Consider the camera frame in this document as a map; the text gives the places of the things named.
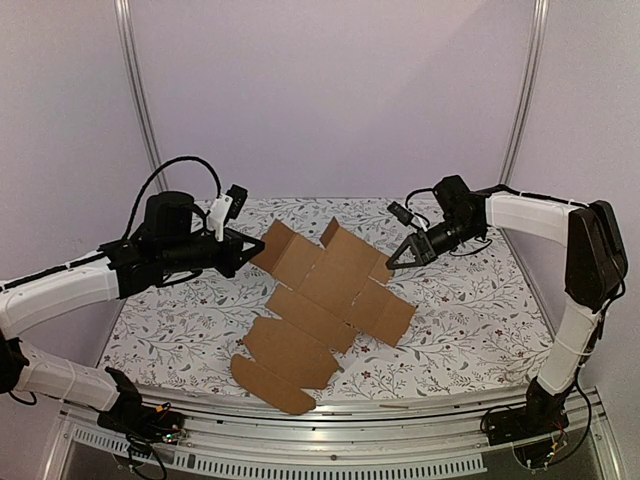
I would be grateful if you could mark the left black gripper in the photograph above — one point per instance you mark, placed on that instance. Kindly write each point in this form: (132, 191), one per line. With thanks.
(234, 259)

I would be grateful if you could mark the aluminium front rail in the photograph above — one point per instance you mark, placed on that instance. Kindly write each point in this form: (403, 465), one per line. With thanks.
(437, 437)

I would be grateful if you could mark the brown cardboard box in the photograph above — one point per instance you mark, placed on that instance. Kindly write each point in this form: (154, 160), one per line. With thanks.
(326, 295)

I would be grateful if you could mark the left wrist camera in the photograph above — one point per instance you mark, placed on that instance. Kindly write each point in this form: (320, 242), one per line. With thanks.
(224, 208)

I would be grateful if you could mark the aluminium frame post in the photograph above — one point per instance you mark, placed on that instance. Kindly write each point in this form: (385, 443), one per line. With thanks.
(126, 34)
(533, 58)

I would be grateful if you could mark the right aluminium frame post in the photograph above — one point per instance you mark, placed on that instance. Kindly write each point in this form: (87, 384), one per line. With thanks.
(533, 58)

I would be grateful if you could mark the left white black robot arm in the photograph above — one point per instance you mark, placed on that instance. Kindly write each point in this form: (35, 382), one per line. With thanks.
(176, 242)

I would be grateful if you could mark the left aluminium frame post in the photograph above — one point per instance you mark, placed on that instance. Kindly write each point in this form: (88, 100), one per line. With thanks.
(126, 34)

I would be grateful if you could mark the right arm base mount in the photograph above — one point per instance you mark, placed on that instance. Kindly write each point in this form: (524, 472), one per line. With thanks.
(542, 413)

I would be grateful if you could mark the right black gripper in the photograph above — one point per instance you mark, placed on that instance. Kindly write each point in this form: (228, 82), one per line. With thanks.
(424, 246)

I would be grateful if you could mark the floral patterned table mat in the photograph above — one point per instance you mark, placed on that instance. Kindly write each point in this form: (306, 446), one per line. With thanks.
(476, 325)

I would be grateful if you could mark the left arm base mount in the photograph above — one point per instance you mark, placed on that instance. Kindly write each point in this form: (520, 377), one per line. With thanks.
(129, 416)

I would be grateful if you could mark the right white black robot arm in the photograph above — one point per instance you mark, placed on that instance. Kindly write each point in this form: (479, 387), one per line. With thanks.
(595, 269)

